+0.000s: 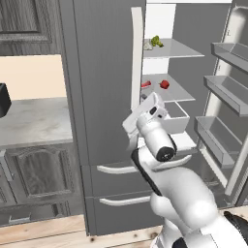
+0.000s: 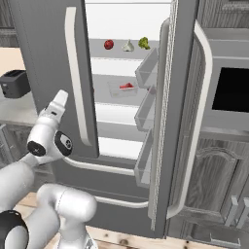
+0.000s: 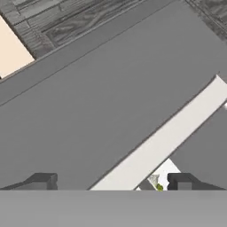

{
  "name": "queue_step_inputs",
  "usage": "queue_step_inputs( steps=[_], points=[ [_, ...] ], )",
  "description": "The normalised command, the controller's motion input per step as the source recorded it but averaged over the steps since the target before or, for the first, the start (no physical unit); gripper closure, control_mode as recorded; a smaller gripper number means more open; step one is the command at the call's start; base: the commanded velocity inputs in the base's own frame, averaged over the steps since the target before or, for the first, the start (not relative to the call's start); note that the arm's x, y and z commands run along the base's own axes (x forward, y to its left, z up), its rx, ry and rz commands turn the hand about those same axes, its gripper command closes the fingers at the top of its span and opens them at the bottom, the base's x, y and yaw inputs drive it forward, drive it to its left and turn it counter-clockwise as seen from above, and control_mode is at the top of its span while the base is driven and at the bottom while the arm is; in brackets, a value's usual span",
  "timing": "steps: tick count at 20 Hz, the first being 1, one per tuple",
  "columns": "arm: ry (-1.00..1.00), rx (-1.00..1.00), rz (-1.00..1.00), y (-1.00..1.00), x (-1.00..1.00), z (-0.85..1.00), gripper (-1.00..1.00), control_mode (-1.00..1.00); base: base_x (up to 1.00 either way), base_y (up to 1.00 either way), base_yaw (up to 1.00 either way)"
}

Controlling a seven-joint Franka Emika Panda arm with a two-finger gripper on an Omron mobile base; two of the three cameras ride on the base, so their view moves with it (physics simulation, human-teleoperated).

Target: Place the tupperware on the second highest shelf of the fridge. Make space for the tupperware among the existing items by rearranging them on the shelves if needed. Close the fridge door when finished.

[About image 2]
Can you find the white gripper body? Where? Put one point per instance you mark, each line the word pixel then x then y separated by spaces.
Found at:
pixel 60 99

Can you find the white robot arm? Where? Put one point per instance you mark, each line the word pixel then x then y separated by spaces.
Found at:
pixel 45 129

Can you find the grey fridge shelf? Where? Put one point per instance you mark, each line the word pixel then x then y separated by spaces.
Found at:
pixel 103 97
pixel 120 131
pixel 100 52

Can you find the grey closed fridge door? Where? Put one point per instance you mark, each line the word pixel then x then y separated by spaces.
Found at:
pixel 42 48

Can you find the clear tupperware with red food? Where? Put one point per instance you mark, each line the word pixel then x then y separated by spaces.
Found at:
pixel 122 89

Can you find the grey door bin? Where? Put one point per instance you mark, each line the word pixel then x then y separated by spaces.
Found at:
pixel 144 162
pixel 146 112
pixel 147 69

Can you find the grey fridge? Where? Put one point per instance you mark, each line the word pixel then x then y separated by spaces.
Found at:
pixel 126 19

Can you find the grey open fridge door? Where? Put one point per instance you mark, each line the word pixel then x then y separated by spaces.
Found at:
pixel 183 97

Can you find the dark grey toaster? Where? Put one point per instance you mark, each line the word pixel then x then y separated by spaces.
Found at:
pixel 14 84

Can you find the grey wooden base cupboards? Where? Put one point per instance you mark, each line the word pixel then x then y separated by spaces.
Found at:
pixel 13 146

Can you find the red tomato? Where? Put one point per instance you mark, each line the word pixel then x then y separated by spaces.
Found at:
pixel 109 44

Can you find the white garlic bulb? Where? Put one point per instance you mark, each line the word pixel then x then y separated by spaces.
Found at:
pixel 128 47

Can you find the grey freezer drawer front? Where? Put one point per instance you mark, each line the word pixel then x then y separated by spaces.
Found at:
pixel 129 220
pixel 107 183

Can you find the green broccoli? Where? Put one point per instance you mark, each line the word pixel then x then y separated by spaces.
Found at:
pixel 143 42

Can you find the grey wooden tall cupboards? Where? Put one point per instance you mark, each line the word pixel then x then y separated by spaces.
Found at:
pixel 210 181

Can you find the grey built-in microwave oven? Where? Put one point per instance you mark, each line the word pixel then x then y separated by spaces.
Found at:
pixel 227 48

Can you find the grey wooden wall cupboard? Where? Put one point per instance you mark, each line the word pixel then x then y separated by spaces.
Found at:
pixel 6 19

